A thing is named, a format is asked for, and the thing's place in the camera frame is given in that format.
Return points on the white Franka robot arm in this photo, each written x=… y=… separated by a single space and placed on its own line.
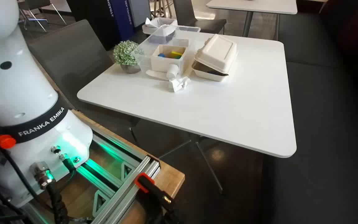
x=34 y=126

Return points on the white box with coloured items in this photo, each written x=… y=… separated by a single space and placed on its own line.
x=167 y=55

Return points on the clear plastic storage bin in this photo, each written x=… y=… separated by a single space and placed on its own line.
x=179 y=38

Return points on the white square table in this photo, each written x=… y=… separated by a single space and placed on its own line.
x=252 y=109

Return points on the small green potted plant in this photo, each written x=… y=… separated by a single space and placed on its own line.
x=125 y=55

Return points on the white paper tray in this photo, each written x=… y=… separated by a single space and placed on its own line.
x=160 y=25

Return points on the orange black clamp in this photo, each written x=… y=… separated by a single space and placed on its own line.
x=158 y=204

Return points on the grey chair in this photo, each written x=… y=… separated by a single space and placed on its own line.
x=73 y=56

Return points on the white background table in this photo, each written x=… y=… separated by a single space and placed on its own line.
x=271 y=7

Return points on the dark sofa bench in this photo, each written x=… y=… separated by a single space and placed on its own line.
x=319 y=185

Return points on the aluminium frame robot mount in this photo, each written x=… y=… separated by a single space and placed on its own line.
x=101 y=191

